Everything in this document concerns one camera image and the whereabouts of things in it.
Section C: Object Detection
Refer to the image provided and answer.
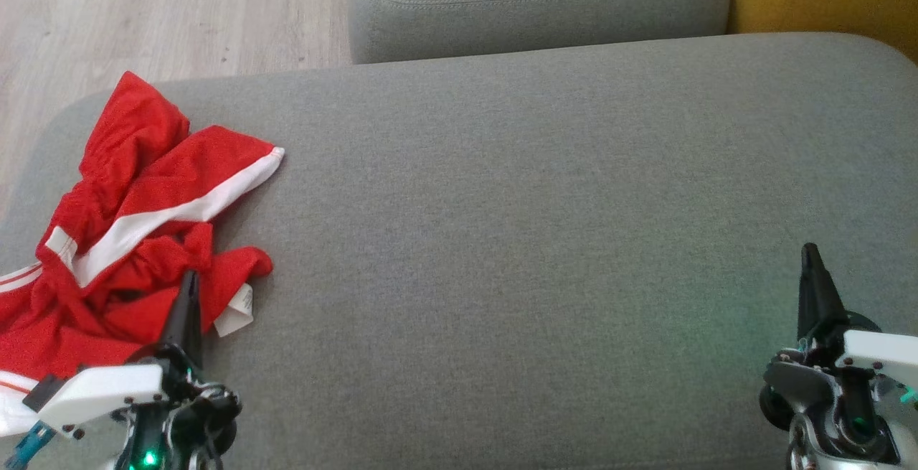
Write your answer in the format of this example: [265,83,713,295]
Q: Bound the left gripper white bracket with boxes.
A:
[36,271,243,470]

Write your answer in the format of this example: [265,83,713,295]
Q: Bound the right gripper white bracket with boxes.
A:
[759,243,918,470]

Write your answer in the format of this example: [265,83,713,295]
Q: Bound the red white basketball jersey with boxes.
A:
[0,222,275,438]

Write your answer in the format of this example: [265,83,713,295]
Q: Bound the red shorts with white band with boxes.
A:
[36,70,286,291]

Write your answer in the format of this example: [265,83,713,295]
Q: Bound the large grey fabric sofa seat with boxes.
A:
[0,32,918,470]

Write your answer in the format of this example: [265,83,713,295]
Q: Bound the small grey fabric sofa cushion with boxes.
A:
[346,0,731,65]

